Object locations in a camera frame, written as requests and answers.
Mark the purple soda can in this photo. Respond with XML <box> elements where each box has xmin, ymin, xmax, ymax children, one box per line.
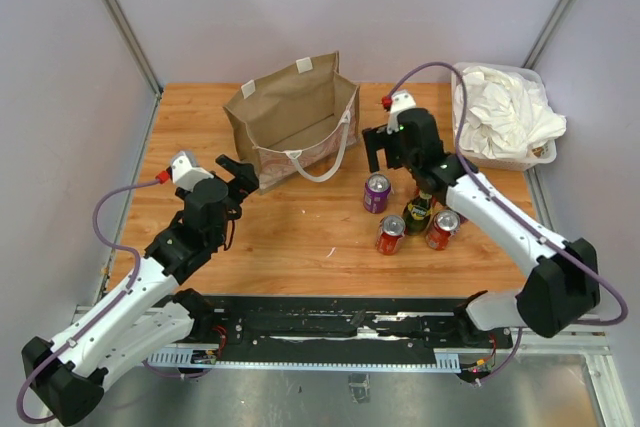
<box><xmin>363</xmin><ymin>173</ymin><xmax>392</xmax><ymax>214</ymax></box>

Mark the dark glass bottle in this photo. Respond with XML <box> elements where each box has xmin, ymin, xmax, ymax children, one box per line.
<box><xmin>402</xmin><ymin>190</ymin><xmax>433</xmax><ymax>236</ymax></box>

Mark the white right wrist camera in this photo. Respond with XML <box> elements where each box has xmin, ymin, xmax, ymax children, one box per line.
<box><xmin>382</xmin><ymin>90</ymin><xmax>417</xmax><ymax>134</ymax></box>

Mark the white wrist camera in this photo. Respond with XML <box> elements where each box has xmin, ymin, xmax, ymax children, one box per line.
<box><xmin>382</xmin><ymin>90</ymin><xmax>417</xmax><ymax>134</ymax></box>
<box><xmin>155</xmin><ymin>150</ymin><xmax>214</xmax><ymax>192</ymax></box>

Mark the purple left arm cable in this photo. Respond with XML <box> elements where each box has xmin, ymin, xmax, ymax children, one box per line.
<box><xmin>15</xmin><ymin>178</ymin><xmax>166</xmax><ymax>423</ymax></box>

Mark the white crumpled cloth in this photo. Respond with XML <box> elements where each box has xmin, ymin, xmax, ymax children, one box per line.
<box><xmin>458</xmin><ymin>64</ymin><xmax>568</xmax><ymax>161</ymax></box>

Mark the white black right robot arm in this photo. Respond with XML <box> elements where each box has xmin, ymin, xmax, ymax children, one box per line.
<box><xmin>362</xmin><ymin>107</ymin><xmax>601</xmax><ymax>347</ymax></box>

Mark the aluminium frame rail left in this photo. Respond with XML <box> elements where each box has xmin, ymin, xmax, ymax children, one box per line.
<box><xmin>69</xmin><ymin>0</ymin><xmax>164</xmax><ymax>98</ymax></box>

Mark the pink patterned canvas bag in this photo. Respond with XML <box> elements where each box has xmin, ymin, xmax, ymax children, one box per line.
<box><xmin>223</xmin><ymin>52</ymin><xmax>360</xmax><ymax>192</ymax></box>

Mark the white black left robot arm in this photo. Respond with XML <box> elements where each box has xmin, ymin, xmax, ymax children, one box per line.
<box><xmin>16</xmin><ymin>151</ymin><xmax>259</xmax><ymax>426</ymax></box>

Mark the aluminium frame rail right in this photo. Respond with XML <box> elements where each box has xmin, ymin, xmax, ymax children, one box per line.
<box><xmin>522</xmin><ymin>0</ymin><xmax>576</xmax><ymax>70</ymax></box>

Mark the red soda can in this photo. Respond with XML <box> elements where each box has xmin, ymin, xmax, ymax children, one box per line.
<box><xmin>375</xmin><ymin>215</ymin><xmax>406</xmax><ymax>255</ymax></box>

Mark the aluminium frame rail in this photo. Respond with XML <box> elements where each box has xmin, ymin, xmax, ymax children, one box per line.
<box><xmin>522</xmin><ymin>0</ymin><xmax>576</xmax><ymax>70</ymax></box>
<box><xmin>69</xmin><ymin>0</ymin><xmax>164</xmax><ymax>98</ymax></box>

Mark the white slotted cable duct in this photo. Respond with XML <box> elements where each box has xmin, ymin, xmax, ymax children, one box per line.
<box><xmin>144</xmin><ymin>346</ymin><xmax>461</xmax><ymax>374</ymax></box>

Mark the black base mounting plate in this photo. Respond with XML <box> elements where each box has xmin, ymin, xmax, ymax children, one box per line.
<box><xmin>184</xmin><ymin>295</ymin><xmax>513</xmax><ymax>365</ymax></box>

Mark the white plastic basket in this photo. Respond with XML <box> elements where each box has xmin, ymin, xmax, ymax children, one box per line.
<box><xmin>450</xmin><ymin>61</ymin><xmax>559</xmax><ymax>171</ymax></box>

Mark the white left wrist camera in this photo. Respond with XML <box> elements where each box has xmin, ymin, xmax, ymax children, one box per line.
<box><xmin>155</xmin><ymin>150</ymin><xmax>214</xmax><ymax>192</ymax></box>

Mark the red coke can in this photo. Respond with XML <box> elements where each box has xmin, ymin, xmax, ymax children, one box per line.
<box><xmin>425</xmin><ymin>209</ymin><xmax>460</xmax><ymax>250</ymax></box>

